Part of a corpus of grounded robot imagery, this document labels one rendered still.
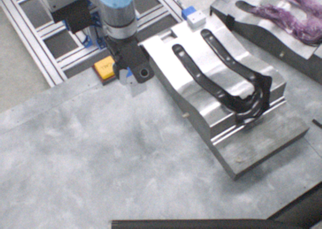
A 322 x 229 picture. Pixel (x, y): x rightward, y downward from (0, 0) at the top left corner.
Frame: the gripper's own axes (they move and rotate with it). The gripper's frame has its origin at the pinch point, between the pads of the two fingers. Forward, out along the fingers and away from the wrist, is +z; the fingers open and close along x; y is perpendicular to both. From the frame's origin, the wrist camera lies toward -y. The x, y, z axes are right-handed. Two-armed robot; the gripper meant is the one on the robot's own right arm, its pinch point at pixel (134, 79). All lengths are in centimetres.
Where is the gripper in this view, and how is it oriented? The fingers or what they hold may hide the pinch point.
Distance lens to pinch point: 109.4
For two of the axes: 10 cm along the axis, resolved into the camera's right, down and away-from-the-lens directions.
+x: -8.5, 4.8, -2.2
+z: 0.3, 4.7, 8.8
